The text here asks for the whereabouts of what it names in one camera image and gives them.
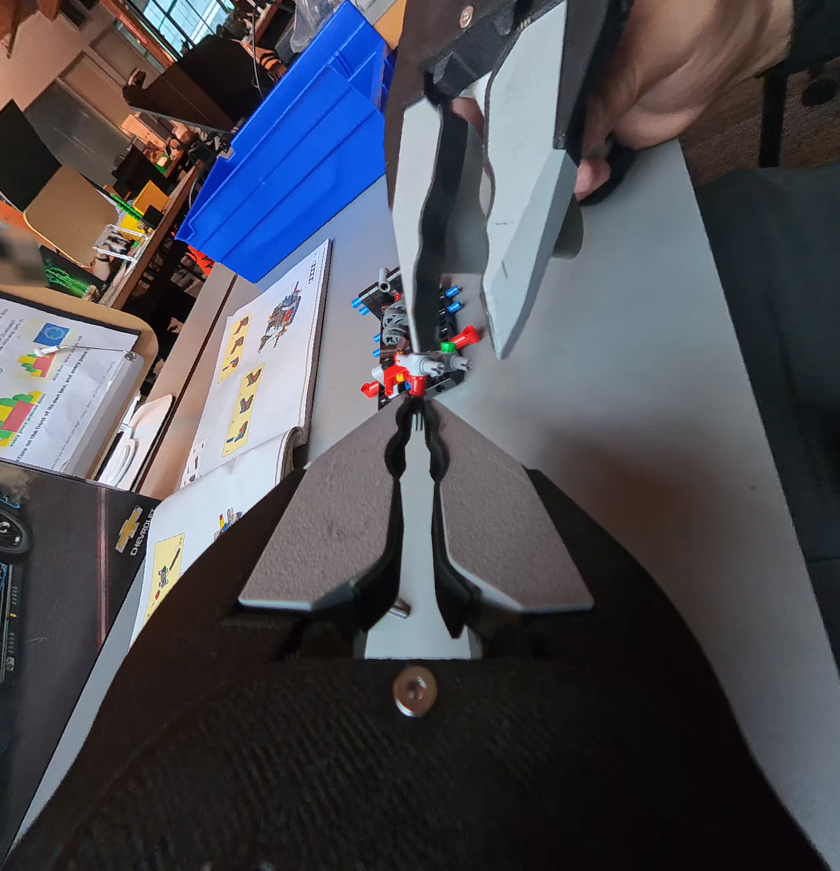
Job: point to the black green printed box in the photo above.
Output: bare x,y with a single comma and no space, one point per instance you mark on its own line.
69,275

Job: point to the dark brown panel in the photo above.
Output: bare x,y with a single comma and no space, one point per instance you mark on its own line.
181,95

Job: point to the white tray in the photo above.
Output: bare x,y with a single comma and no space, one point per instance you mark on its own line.
147,422

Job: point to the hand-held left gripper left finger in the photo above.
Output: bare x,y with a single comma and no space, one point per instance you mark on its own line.
324,531

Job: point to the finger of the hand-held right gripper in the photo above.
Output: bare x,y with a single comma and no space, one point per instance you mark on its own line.
529,238
413,204

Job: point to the black monitor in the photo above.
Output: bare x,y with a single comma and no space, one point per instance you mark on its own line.
15,156

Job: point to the black frame lego assembly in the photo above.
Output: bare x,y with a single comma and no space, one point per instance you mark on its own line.
391,326

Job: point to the black chair base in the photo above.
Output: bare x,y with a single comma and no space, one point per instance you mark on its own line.
770,122

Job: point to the person's right hand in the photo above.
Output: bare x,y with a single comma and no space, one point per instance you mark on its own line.
692,61

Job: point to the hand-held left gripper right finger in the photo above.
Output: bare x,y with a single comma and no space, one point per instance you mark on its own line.
508,531

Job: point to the open lego instruction booklet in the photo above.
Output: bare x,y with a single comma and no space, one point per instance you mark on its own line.
277,381

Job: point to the printed instruction sheet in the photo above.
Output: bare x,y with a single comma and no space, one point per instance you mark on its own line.
72,394

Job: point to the black lego set box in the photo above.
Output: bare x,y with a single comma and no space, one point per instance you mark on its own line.
66,578

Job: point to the tan chair back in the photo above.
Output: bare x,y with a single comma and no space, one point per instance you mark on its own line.
69,211

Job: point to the window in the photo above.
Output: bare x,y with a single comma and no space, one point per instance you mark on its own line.
181,17

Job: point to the grey lego connector piece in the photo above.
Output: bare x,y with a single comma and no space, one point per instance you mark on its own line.
430,364

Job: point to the tan board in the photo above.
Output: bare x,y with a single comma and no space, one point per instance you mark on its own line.
147,347

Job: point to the person's dark grey trouser leg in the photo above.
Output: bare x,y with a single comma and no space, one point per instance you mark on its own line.
787,340

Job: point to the blue plastic bin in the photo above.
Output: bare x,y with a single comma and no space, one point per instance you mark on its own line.
290,204
331,47

